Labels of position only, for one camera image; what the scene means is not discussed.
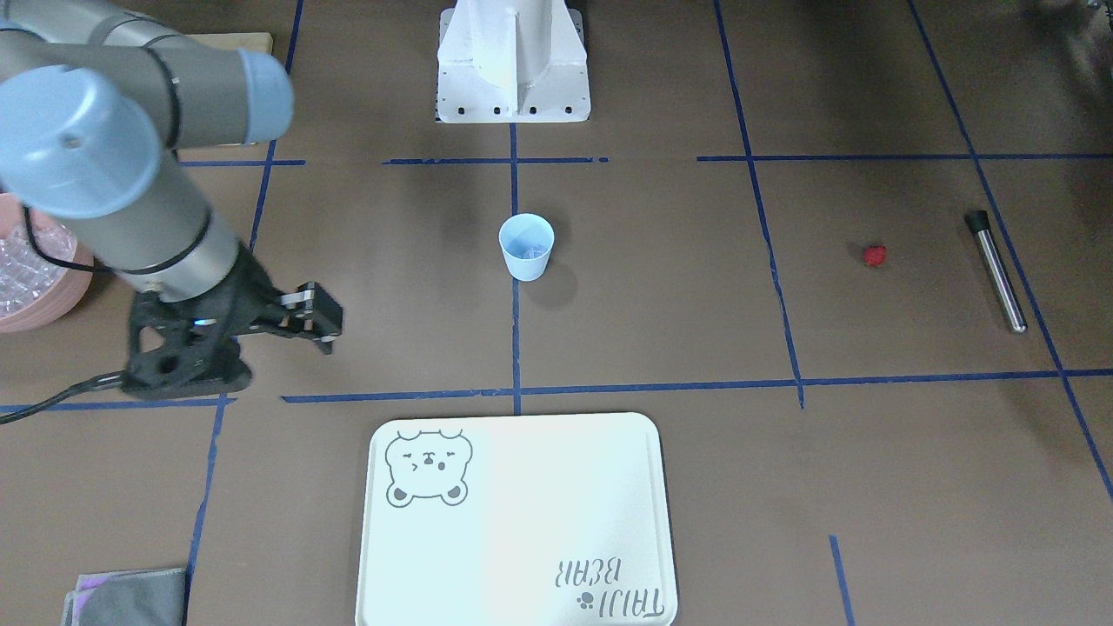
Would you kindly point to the pink bowl of ice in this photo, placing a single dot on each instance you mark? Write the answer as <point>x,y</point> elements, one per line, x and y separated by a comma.
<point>34,291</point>

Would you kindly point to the steel muddler rod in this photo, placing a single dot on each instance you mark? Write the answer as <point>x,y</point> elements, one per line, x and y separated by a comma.
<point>978,223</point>

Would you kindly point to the light blue plastic cup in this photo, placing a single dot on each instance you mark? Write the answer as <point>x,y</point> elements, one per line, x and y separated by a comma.
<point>526,242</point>

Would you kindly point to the clear ice cube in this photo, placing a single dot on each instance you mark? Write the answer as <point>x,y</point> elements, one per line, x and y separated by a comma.
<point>532,252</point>

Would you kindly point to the wooden cutting board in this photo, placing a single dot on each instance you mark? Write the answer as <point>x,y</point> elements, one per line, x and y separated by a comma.
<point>251,41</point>

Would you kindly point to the grey folded cloth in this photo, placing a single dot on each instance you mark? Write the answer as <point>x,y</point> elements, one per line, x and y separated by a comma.
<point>149,596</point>

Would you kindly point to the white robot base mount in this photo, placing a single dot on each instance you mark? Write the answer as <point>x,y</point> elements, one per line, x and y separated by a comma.
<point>512,62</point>

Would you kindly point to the white bear serving tray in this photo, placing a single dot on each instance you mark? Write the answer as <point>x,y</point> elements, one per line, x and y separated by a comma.
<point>517,520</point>

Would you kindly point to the red strawberry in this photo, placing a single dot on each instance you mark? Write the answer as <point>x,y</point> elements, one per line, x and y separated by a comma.
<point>875,255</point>

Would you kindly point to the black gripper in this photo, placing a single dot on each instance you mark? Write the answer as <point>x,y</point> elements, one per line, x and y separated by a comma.
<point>250,293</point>

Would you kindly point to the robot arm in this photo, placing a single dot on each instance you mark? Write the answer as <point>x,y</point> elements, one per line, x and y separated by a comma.
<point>97,103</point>

